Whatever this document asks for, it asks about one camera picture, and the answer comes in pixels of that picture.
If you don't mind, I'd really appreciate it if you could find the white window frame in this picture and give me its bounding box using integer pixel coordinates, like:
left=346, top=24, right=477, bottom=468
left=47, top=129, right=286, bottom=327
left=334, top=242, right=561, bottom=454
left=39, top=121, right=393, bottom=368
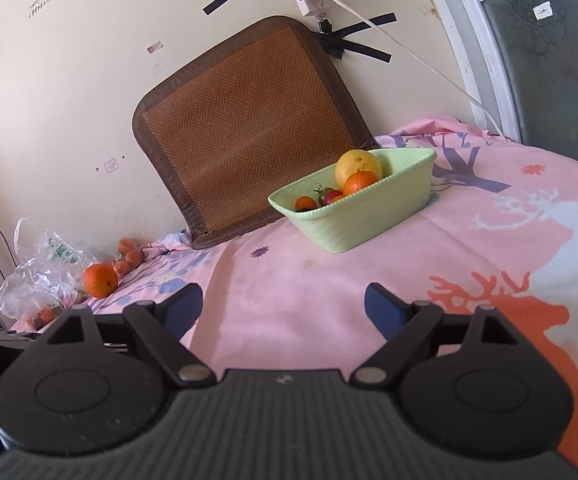
left=411, top=0, right=526, bottom=144

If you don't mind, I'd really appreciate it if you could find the pink printed bedsheet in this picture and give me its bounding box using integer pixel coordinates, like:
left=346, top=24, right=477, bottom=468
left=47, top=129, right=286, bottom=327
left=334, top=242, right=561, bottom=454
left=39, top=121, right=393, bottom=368
left=9, top=116, right=578, bottom=476

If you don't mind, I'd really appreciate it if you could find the brown woven seat mat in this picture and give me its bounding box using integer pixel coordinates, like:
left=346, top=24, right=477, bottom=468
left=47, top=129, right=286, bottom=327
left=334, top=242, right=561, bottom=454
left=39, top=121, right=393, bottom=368
left=132, top=16, right=383, bottom=251

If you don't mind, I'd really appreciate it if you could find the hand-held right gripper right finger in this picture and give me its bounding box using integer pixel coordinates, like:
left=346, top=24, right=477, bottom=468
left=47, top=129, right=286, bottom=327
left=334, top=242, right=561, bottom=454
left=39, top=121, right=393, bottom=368
left=351, top=282, right=520, bottom=388

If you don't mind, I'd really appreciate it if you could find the large orange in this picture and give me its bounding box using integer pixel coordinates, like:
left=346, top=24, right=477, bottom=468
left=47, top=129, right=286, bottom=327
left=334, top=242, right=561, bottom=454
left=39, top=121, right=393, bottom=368
left=83, top=263, right=119, bottom=298

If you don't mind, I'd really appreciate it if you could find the light green plastic basket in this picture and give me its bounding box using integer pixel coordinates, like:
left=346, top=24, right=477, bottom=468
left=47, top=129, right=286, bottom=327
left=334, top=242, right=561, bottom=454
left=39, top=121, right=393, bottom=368
left=268, top=147, right=438, bottom=253

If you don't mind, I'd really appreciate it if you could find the clear plastic bag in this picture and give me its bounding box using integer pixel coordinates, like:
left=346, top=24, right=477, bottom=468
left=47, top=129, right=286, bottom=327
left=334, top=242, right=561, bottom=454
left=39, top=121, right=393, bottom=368
left=0, top=217, right=120, bottom=333

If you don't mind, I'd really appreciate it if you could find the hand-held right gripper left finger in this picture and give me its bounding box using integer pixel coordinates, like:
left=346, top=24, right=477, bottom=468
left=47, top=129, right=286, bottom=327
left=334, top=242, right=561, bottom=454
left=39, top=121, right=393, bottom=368
left=44, top=282, right=217, bottom=388

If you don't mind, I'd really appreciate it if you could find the white power cable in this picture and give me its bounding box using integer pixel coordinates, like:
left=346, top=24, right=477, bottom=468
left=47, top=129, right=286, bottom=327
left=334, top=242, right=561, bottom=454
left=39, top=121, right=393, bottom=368
left=314, top=0, right=504, bottom=137

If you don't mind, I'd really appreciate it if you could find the yellow round fruit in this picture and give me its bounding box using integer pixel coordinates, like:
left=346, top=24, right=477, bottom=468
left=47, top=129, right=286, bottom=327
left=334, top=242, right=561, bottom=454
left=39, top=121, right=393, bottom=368
left=334, top=149, right=384, bottom=188

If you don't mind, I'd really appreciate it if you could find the small tangerine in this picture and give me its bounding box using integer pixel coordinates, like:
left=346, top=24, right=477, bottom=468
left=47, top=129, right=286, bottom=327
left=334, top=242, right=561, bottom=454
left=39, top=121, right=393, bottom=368
left=342, top=171, right=380, bottom=197

